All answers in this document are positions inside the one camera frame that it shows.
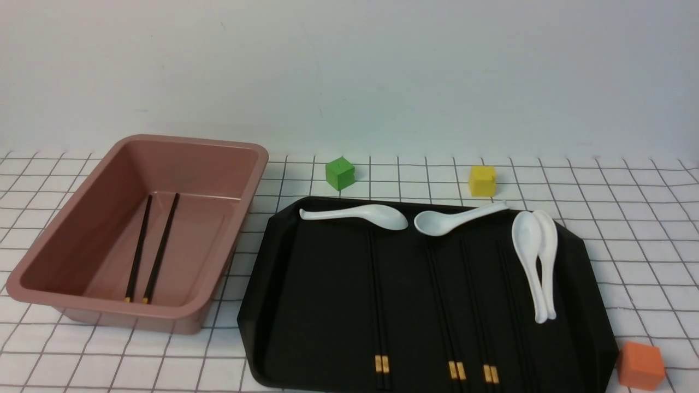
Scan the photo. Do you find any black chopstick gold band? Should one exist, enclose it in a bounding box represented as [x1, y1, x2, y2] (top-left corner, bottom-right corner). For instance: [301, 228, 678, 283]
[369, 230, 393, 391]
[366, 231, 384, 391]

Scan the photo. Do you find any green cube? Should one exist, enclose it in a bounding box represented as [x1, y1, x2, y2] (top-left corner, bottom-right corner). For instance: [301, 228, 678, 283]
[325, 157, 356, 192]

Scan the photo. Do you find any white spoon far left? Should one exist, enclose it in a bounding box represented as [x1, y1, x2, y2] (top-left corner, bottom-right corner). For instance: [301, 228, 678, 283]
[299, 204, 409, 231]

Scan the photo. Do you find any white spoon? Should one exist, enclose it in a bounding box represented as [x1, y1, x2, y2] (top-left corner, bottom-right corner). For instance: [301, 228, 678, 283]
[413, 201, 509, 237]
[299, 204, 409, 231]
[512, 211, 548, 324]
[532, 211, 558, 319]

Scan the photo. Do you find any white spoon centre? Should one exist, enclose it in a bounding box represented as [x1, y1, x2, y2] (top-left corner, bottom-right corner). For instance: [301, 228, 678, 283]
[413, 201, 509, 237]

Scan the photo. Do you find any black plastic tray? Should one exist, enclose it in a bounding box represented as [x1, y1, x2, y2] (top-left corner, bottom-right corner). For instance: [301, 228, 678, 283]
[238, 196, 619, 392]

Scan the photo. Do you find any yellow cube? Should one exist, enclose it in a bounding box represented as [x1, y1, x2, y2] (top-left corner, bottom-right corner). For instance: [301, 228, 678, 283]
[469, 166, 497, 198]

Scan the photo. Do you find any white spoon right inner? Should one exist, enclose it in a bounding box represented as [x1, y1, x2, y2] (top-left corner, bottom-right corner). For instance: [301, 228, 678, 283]
[512, 211, 548, 324]

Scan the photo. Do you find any black chopstick in bin right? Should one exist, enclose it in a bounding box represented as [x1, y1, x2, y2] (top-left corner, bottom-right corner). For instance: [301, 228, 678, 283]
[142, 193, 180, 304]

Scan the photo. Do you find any black chopstick in bin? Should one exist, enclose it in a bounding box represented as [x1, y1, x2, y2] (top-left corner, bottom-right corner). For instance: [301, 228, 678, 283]
[142, 193, 180, 304]
[124, 195, 153, 303]

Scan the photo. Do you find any white spoon right outer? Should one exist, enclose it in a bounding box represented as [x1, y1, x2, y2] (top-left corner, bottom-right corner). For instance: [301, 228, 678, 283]
[532, 211, 558, 319]

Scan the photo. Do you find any black chopstick tray centre left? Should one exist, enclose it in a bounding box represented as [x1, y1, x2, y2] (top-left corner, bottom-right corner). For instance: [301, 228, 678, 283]
[425, 239, 461, 392]

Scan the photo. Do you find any black chopstick tray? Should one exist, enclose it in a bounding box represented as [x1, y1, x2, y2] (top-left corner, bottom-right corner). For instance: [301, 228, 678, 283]
[425, 239, 461, 392]
[430, 240, 469, 392]
[459, 239, 495, 392]
[464, 241, 500, 392]

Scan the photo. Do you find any pink plastic bin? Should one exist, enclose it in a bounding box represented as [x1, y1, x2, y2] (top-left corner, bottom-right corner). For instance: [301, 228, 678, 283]
[7, 135, 269, 334]

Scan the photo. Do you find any black chopstick tray centre right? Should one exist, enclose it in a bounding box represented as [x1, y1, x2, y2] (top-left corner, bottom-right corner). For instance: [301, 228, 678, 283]
[430, 240, 469, 392]

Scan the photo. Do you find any black chopstick tray right outer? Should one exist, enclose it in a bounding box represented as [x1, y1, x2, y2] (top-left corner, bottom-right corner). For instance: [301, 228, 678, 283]
[464, 241, 500, 392]

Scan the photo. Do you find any black chopstick tray right inner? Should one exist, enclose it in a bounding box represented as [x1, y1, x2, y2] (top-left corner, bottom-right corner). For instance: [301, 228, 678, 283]
[459, 239, 495, 392]

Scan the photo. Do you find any black chopstick in bin left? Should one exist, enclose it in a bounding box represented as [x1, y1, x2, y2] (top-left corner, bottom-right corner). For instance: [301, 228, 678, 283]
[124, 195, 153, 303]

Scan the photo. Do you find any orange cube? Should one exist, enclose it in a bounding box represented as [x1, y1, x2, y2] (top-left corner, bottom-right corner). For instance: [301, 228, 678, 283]
[618, 341, 666, 391]

